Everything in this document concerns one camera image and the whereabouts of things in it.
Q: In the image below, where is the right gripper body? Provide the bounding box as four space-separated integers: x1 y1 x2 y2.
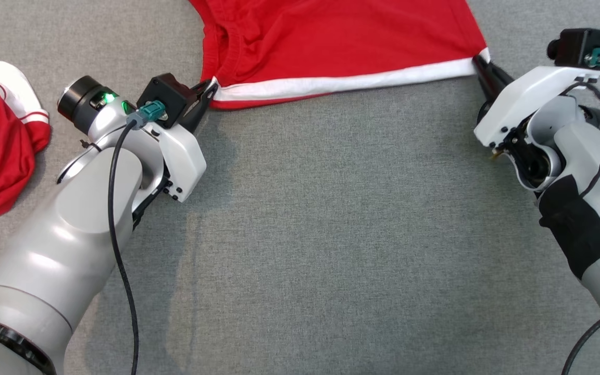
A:
474 66 600 149

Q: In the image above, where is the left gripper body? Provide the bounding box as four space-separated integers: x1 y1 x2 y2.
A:
151 127 207 203

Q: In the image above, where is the red jersey being handled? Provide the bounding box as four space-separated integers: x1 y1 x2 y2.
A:
190 0 491 110

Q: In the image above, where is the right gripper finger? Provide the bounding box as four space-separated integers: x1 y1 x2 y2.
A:
479 56 516 92
472 58 502 105

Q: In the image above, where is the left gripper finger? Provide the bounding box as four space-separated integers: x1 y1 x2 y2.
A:
179 85 220 134
191 79 219 103

